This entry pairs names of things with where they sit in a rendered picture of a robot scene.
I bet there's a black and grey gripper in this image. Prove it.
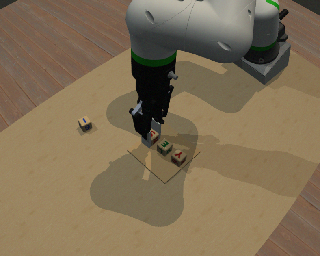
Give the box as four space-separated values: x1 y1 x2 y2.
129 80 174 148

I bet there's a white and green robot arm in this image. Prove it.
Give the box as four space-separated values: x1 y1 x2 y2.
125 0 289 86

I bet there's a tan square mat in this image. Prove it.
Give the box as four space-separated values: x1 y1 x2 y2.
127 122 201 184

